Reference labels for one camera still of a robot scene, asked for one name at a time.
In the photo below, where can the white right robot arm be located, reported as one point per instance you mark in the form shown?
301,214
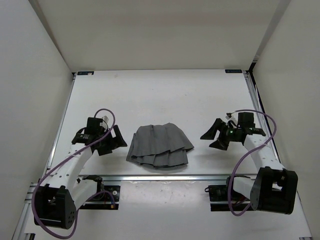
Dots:
273,189

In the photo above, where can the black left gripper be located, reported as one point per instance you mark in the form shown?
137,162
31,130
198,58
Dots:
115,142

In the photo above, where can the aluminium table edge rail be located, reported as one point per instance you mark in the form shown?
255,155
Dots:
166,178

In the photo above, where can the white front cover panel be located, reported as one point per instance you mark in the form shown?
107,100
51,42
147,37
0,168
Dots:
180,210

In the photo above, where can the grey pleated skirt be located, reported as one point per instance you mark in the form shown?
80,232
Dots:
159,146

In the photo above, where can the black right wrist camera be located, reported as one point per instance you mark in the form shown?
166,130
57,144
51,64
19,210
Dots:
245,122

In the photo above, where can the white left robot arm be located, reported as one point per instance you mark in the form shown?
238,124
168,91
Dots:
61,192

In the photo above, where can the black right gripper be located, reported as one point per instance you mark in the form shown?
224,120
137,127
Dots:
220,143

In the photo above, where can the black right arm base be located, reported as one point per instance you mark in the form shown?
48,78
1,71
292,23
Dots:
217,191

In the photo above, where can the blue right corner label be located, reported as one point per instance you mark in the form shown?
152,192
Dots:
233,71

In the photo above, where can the blue corner label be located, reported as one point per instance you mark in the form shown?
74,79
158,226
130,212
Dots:
85,73
233,71

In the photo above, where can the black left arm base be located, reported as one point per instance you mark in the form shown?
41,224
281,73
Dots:
105,195

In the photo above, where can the blue left corner label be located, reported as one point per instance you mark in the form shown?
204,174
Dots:
85,73

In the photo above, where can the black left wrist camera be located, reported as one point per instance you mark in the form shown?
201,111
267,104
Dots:
94,130

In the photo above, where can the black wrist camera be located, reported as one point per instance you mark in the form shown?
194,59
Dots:
94,130
245,122

